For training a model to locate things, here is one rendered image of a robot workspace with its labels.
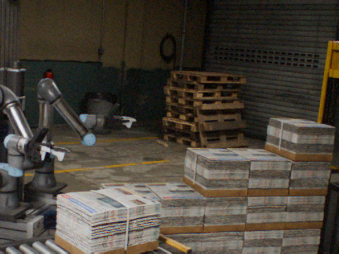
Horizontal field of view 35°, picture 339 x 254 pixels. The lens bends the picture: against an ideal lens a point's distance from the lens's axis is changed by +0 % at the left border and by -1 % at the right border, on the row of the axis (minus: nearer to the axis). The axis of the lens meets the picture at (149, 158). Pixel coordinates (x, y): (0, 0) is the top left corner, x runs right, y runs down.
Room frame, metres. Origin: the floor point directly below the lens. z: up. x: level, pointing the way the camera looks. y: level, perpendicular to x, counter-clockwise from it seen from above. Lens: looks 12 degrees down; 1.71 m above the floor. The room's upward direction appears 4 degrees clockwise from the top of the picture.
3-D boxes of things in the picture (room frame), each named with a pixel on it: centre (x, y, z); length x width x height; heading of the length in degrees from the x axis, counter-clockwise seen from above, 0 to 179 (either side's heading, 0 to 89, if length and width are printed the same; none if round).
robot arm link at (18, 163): (2.48, 0.61, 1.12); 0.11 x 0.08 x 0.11; 141
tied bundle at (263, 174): (3.49, -0.71, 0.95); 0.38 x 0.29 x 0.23; 17
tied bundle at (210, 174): (3.40, -0.43, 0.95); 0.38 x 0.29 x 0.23; 19
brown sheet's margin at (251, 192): (3.49, -0.71, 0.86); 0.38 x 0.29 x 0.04; 17
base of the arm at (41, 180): (3.22, 0.64, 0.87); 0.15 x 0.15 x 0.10
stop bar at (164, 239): (2.49, -0.08, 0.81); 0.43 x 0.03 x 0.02; 40
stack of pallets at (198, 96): (10.15, -0.93, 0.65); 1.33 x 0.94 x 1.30; 134
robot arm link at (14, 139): (2.47, 0.63, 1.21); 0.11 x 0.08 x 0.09; 51
